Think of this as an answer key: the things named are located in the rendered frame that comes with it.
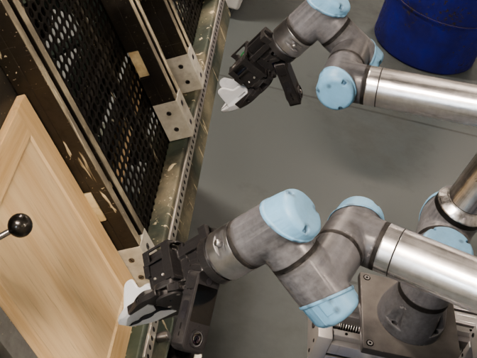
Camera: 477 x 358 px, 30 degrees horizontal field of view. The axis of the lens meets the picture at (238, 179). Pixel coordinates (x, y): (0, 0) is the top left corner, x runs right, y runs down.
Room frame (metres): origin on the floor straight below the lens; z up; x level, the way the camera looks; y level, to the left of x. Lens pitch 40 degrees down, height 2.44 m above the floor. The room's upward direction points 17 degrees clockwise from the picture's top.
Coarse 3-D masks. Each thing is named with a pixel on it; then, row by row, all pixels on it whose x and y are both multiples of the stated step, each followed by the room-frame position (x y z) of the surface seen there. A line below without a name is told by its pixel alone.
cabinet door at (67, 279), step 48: (0, 144) 1.18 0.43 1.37; (48, 144) 1.32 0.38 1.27; (0, 192) 1.10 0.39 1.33; (48, 192) 1.24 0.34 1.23; (0, 240) 1.03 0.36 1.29; (48, 240) 1.16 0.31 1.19; (96, 240) 1.31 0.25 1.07; (0, 288) 0.96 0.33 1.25; (48, 288) 1.08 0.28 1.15; (96, 288) 1.22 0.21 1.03; (48, 336) 1.00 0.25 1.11; (96, 336) 1.13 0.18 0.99
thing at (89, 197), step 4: (88, 192) 1.36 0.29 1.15; (88, 196) 1.35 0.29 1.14; (92, 196) 1.36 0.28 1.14; (88, 200) 1.35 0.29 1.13; (92, 200) 1.36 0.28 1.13; (92, 204) 1.36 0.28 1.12; (96, 204) 1.36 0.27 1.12; (92, 208) 1.36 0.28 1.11; (96, 208) 1.36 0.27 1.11; (100, 208) 1.36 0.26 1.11; (96, 212) 1.36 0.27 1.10; (100, 212) 1.36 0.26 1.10; (100, 216) 1.36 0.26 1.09; (104, 216) 1.36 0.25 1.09; (100, 220) 1.36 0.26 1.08; (104, 220) 1.36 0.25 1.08
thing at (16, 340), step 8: (0, 312) 0.90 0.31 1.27; (0, 320) 0.89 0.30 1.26; (8, 320) 0.91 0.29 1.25; (0, 328) 0.88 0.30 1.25; (8, 328) 0.90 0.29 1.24; (0, 336) 0.87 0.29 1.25; (8, 336) 0.89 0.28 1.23; (16, 336) 0.90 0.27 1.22; (0, 344) 0.86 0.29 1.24; (8, 344) 0.88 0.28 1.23; (16, 344) 0.89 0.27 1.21; (24, 344) 0.91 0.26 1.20; (0, 352) 0.86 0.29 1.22; (8, 352) 0.87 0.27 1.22; (16, 352) 0.88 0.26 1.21; (24, 352) 0.90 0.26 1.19; (32, 352) 0.91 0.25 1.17
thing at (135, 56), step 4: (132, 52) 1.92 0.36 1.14; (136, 52) 1.92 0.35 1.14; (132, 56) 1.92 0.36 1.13; (136, 56) 1.92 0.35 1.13; (140, 56) 1.92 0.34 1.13; (132, 60) 1.92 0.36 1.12; (136, 60) 1.92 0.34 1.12; (140, 60) 1.92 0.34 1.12; (136, 64) 1.92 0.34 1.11; (140, 64) 1.92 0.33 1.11; (144, 64) 1.92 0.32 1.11; (136, 68) 1.92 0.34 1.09; (140, 68) 1.92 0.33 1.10; (144, 68) 1.92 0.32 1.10; (140, 72) 1.92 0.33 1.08; (144, 72) 1.92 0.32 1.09; (140, 76) 1.92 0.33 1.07; (144, 76) 1.92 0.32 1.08
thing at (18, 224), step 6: (12, 216) 0.94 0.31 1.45; (18, 216) 0.94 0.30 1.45; (24, 216) 0.94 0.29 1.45; (12, 222) 0.93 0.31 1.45; (18, 222) 0.93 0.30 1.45; (24, 222) 0.93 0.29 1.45; (30, 222) 0.94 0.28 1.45; (12, 228) 0.92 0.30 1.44; (18, 228) 0.92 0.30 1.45; (24, 228) 0.93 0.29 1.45; (30, 228) 0.94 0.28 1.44; (0, 234) 0.92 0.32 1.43; (6, 234) 0.92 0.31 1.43; (12, 234) 0.92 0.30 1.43; (18, 234) 0.92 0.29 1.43; (24, 234) 0.93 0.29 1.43
